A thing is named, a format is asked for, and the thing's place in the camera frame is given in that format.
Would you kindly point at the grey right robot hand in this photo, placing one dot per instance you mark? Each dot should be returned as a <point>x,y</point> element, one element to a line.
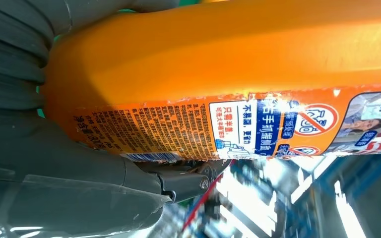
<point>62,197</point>

